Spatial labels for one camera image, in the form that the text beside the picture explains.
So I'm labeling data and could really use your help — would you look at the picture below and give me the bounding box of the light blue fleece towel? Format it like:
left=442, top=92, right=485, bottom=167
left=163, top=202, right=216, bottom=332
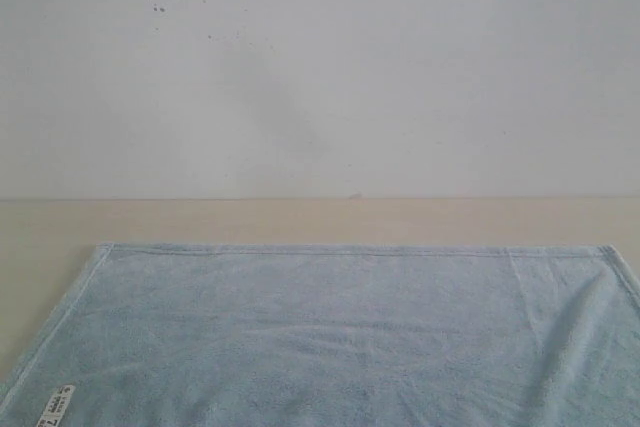
left=1, top=244, right=639, bottom=426

